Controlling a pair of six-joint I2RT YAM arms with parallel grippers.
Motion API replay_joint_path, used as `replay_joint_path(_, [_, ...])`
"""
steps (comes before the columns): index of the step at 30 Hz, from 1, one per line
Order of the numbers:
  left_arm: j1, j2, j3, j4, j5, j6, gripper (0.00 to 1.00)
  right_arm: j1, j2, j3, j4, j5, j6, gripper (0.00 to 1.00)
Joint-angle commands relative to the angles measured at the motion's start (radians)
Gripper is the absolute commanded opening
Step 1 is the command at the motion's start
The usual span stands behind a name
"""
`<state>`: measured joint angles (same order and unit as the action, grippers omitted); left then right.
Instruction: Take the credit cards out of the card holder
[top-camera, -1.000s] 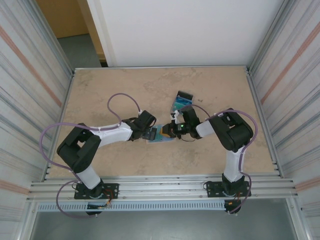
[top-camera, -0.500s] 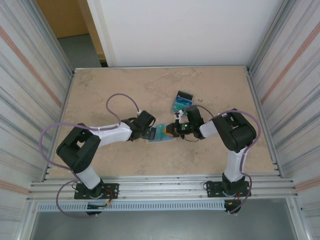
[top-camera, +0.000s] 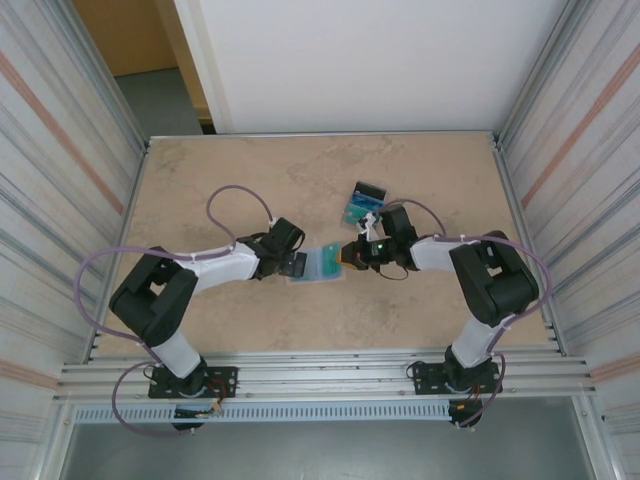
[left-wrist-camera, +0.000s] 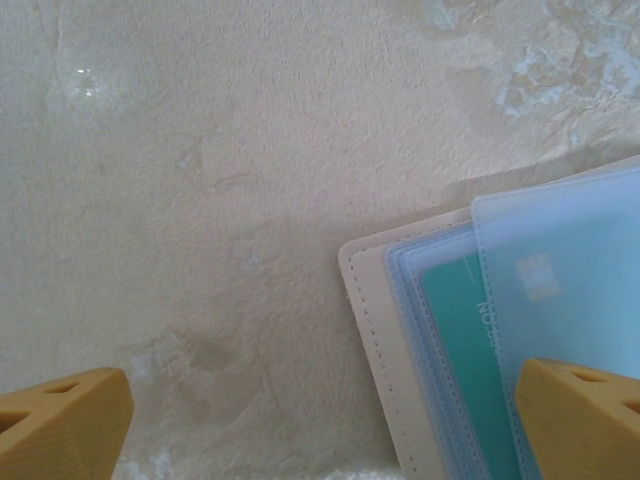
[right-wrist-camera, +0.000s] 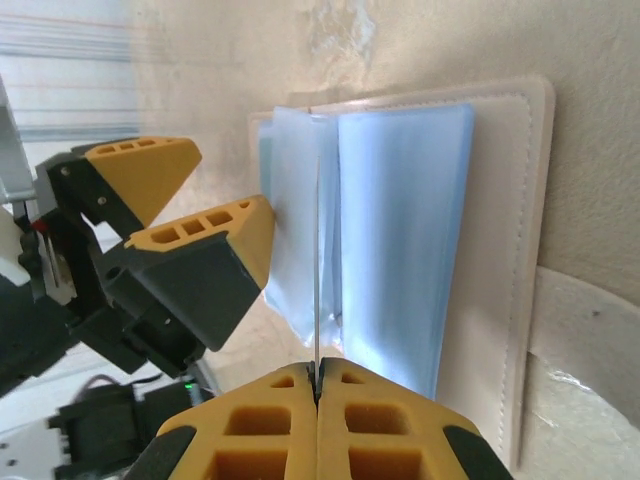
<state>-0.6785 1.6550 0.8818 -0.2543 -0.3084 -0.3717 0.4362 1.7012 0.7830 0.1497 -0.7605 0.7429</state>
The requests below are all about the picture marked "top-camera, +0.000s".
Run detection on grey-blue pouch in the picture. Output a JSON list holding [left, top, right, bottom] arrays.
[[286, 243, 347, 287]]

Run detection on black credit card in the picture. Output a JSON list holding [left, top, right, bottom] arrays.
[[352, 180, 390, 200]]

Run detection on wooden door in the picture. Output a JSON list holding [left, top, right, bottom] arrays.
[[72, 0, 211, 135]]

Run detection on thin black looped cable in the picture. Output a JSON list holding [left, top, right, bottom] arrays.
[[376, 262, 409, 283]]

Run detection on aluminium rail beam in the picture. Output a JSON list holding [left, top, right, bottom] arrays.
[[52, 348, 599, 405]]

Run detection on thin aluminium table edge rail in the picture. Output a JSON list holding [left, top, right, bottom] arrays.
[[148, 130, 496, 140]]

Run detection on aluminium table side rail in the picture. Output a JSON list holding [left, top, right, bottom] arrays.
[[489, 132, 569, 357], [88, 139, 154, 362]]

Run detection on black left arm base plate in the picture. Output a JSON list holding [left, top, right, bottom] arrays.
[[148, 366, 239, 401]]

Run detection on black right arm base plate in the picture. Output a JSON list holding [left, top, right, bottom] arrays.
[[408, 360, 502, 397]]

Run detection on grey slotted cable duct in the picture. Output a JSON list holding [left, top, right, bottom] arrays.
[[72, 402, 454, 424]]

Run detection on white door frame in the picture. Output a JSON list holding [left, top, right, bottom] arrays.
[[172, 0, 235, 135]]

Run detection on aluminium frame post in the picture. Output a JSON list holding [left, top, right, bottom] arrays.
[[49, 0, 151, 151], [493, 0, 591, 149]]

